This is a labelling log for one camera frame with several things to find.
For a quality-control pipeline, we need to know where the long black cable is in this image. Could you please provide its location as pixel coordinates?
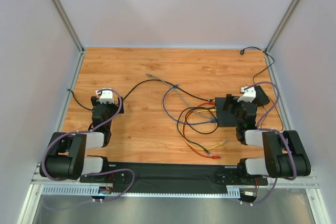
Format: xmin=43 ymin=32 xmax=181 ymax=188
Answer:
xmin=68 ymin=79 xmax=214 ymax=111

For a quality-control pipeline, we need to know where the red ethernet cable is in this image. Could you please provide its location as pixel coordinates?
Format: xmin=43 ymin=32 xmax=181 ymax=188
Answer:
xmin=182 ymin=101 xmax=221 ymax=159

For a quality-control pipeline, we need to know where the black network switch box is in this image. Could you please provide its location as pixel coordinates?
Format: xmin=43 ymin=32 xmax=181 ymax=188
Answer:
xmin=215 ymin=98 xmax=237 ymax=127

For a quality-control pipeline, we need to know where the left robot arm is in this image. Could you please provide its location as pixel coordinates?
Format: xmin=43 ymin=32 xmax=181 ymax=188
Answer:
xmin=39 ymin=89 xmax=124 ymax=181

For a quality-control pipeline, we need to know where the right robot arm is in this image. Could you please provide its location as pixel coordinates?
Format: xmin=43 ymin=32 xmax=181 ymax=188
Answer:
xmin=223 ymin=94 xmax=311 ymax=180

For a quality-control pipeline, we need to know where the black power adapter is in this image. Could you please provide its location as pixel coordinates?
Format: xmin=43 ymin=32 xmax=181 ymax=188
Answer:
xmin=254 ymin=86 xmax=270 ymax=107

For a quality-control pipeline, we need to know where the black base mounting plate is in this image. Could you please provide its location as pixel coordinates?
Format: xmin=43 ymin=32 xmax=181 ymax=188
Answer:
xmin=79 ymin=161 xmax=269 ymax=186

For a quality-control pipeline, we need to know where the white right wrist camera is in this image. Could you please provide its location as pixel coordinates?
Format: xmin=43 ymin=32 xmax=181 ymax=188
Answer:
xmin=237 ymin=87 xmax=256 ymax=102

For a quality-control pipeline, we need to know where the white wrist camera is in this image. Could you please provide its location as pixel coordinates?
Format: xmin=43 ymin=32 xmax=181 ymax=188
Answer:
xmin=237 ymin=87 xmax=256 ymax=102
xmin=96 ymin=88 xmax=114 ymax=104

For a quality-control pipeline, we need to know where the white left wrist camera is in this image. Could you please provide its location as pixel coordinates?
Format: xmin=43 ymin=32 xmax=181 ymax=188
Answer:
xmin=96 ymin=88 xmax=114 ymax=104

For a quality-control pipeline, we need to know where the yellow ethernet cable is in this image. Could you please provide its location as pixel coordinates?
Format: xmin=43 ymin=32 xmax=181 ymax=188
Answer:
xmin=184 ymin=108 xmax=227 ymax=152

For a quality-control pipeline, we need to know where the short black looped cable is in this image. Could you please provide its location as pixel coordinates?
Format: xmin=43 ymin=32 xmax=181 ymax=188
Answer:
xmin=176 ymin=106 xmax=219 ymax=155

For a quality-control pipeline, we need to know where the thin black power cord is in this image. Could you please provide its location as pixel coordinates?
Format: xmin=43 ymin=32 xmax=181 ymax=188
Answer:
xmin=239 ymin=46 xmax=276 ymax=84

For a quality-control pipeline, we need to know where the grey ethernet cable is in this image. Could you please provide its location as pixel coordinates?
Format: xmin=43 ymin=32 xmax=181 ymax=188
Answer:
xmin=145 ymin=72 xmax=216 ymax=119

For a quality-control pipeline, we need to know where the slotted grey cable duct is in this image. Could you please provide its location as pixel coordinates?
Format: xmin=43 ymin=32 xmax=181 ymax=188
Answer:
xmin=41 ymin=185 xmax=241 ymax=197

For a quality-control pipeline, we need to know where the aluminium front rail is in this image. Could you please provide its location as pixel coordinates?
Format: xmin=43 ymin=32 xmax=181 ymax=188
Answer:
xmin=31 ymin=163 xmax=320 ymax=188

